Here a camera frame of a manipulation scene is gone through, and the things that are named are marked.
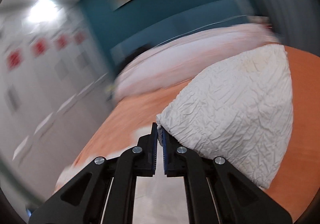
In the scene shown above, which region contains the white crinkled garment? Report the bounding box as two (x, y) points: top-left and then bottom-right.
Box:
(156, 44), (293, 189)

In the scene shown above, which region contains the teal upholstered headboard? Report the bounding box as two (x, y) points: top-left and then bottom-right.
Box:
(111, 0), (255, 74)

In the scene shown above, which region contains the grey window curtain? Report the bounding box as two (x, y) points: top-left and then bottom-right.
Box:
(255, 0), (319, 55)

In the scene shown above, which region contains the white panelled wardrobe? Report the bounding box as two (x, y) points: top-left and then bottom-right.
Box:
(1, 8), (112, 199)

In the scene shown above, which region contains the orange plush bed blanket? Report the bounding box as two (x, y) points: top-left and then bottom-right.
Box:
(53, 44), (320, 224)

